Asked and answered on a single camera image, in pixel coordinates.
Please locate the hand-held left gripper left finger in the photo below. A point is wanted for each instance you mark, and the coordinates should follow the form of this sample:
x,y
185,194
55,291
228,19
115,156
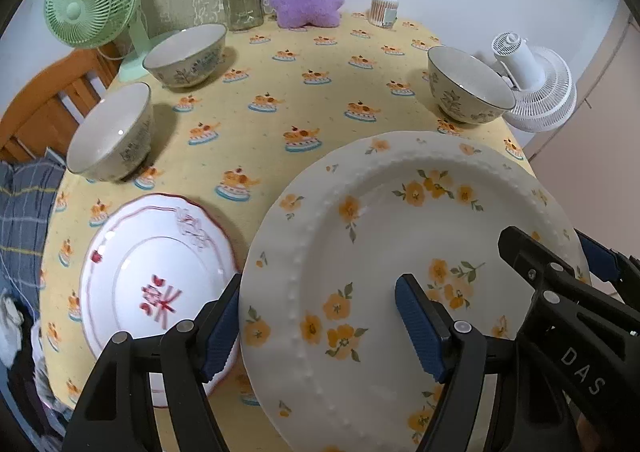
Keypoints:
x,y
222,332

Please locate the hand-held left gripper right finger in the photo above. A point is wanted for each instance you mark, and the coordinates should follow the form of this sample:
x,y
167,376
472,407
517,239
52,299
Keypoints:
x,y
420,327

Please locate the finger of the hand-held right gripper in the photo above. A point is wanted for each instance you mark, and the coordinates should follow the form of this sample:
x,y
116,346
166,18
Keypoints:
x,y
595,257
530,257

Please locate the white plate with yellow flowers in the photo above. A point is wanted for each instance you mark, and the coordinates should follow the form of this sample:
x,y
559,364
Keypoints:
x,y
375,257

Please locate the white plate with red pattern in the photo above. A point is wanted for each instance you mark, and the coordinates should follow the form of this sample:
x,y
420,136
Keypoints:
x,y
150,252

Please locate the beige floral ceramic bowl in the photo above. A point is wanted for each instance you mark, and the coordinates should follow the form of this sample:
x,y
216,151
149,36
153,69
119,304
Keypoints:
x,y
465,76
100,141
185,51

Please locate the white desk fan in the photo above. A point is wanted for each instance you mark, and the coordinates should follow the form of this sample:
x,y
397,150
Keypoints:
x,y
545,91

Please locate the white crumpled cloth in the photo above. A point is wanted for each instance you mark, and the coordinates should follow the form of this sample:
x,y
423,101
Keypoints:
x,y
10,327

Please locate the blue plaid cloth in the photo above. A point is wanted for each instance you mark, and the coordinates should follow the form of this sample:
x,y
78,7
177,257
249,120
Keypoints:
x,y
25,202

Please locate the yellow printed tablecloth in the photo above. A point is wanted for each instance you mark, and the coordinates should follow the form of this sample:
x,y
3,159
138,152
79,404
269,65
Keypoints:
x,y
300,106

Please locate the cotton swab container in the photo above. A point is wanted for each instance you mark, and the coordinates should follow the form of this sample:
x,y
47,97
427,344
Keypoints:
x,y
382,9

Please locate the green desk fan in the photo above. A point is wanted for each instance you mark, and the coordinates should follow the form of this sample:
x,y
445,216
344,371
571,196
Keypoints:
x,y
80,6

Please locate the wooden chair frame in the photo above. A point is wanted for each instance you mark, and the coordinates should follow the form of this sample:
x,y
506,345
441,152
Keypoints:
x,y
40,101

